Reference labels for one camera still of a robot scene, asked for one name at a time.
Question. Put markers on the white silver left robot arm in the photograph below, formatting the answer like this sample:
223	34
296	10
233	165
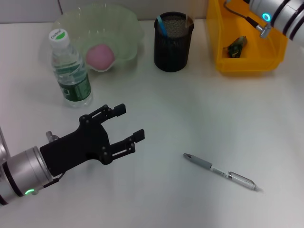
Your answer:
23	171

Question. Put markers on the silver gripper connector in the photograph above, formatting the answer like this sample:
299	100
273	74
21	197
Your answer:
264	30
51	136

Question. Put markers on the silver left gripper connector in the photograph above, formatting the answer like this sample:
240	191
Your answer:
51	136

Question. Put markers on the blue capped scissors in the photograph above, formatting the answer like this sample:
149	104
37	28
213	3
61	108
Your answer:
162	26

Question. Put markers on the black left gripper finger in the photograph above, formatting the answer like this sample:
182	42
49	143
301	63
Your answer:
139	135
120	109

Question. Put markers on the green plastic wrapper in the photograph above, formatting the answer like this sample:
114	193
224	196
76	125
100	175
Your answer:
235	46

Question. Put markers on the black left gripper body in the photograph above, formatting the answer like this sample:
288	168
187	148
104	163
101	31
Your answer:
71	149

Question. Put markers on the clear grey pen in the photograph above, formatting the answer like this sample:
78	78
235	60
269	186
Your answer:
237	177

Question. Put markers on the translucent green fruit plate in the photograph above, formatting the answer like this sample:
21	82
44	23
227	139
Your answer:
114	31

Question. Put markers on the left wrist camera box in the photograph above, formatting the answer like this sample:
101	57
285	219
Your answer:
3	147

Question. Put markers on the black mesh pen holder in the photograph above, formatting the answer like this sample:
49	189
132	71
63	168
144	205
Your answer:
171	52

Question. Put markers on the pink peach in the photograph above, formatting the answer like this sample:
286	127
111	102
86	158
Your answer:
99	57

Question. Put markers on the clear green-label water bottle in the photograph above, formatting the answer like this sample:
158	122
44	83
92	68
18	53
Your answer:
73	90

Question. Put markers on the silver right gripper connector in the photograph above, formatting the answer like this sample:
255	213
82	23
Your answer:
264	30

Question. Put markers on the yellow plastic bin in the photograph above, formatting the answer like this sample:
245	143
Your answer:
249	64

